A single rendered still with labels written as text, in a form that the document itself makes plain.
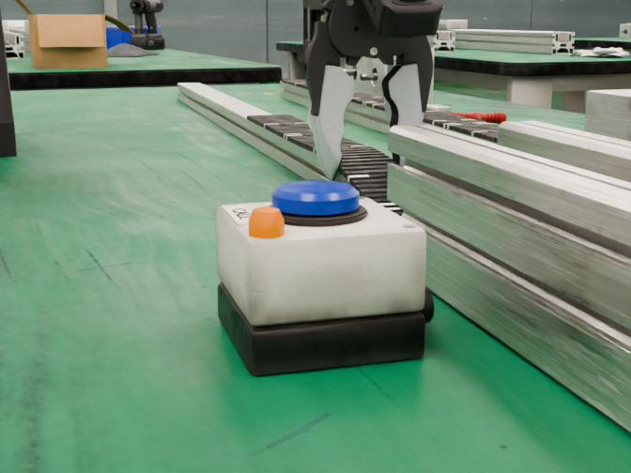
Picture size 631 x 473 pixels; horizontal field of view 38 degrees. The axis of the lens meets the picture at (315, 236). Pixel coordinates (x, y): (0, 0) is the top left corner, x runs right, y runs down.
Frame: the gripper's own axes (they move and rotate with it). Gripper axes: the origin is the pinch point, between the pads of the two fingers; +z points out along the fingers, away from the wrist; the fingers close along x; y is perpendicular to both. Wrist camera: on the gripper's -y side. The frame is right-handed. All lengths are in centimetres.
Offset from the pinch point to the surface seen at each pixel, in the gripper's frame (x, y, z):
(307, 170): 2.1, 11.0, 2.1
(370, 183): 1.2, -3.8, 0.8
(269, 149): 2.1, 26.4, 2.4
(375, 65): -29, 79, -3
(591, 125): -13.9, -9.9, -3.8
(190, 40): -151, 1105, 21
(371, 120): -17, 47, 2
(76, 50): 16, 207, -2
